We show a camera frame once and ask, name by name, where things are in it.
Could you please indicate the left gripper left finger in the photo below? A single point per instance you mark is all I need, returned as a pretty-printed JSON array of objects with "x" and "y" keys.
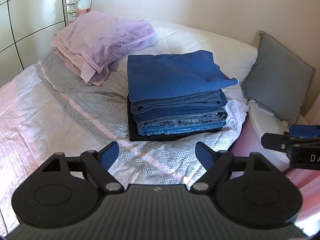
[{"x": 87, "y": 173}]

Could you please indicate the white pillow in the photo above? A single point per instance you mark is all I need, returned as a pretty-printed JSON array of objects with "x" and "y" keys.
[{"x": 234, "y": 58}]

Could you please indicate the lilac folded sheets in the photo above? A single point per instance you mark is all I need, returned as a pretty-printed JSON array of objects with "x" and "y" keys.
[{"x": 95, "y": 40}]

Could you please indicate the white curved wardrobe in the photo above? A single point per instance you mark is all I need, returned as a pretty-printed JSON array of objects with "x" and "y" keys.
[{"x": 27, "y": 30}]

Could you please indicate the folded blue denim stack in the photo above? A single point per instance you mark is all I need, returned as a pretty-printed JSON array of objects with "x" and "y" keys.
[{"x": 183, "y": 114}]

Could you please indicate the grey cushion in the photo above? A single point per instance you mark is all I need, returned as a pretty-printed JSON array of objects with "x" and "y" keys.
[{"x": 279, "y": 80}]

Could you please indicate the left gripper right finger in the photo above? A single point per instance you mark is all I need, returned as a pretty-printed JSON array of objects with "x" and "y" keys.
[{"x": 220, "y": 166}]

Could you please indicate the small shelf with bottles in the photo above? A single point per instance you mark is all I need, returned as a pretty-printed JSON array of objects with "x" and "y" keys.
[{"x": 76, "y": 8}]

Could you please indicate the dark blue garment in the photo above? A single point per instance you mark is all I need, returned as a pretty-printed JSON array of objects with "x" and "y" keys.
[{"x": 165, "y": 76}]

